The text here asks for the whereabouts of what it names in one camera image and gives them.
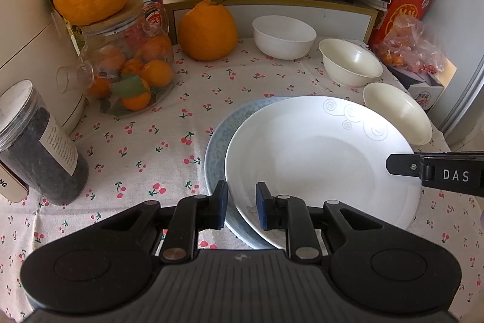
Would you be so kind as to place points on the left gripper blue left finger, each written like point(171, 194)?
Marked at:
point(192, 215)

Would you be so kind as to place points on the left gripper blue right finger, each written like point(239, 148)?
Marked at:
point(290, 214)

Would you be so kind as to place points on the blue patterned plate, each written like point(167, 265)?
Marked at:
point(214, 171)

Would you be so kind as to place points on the large cream bowl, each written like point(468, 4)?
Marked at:
point(401, 110)

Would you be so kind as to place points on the small white bowl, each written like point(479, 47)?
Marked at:
point(283, 37)

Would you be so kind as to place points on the white kitchen appliance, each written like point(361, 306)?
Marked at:
point(34, 44)

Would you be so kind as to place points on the Ganten water carton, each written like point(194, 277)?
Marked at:
point(425, 89)

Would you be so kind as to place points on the plastic bag of oranges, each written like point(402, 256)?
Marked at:
point(409, 45)

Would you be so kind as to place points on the glass jar of tangerines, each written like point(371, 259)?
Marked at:
point(126, 63)

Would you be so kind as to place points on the jar of black contents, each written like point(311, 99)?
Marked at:
point(34, 146)

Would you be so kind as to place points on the white Changhong remote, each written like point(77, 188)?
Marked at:
point(12, 187)

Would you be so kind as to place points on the large orange on table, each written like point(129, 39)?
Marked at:
point(207, 32)

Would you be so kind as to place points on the red cardboard box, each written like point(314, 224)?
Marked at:
point(385, 20)

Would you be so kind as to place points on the wooden framed white shelf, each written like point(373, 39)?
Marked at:
point(328, 18)

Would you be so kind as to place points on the silver refrigerator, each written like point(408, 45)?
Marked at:
point(458, 25)

